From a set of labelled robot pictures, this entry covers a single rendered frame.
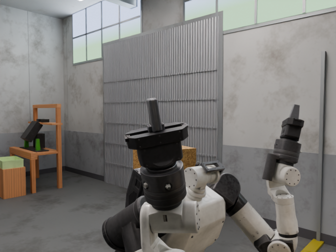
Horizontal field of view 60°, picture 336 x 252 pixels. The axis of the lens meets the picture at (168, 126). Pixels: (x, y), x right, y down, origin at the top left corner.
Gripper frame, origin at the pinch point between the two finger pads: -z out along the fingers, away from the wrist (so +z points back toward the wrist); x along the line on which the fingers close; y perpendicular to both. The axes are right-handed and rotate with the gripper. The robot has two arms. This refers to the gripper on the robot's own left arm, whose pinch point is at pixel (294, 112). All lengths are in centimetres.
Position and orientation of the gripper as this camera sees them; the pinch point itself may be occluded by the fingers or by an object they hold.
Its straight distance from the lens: 116.2
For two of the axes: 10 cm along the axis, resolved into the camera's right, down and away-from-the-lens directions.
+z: -2.5, 9.7, -0.8
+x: -1.6, -1.3, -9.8
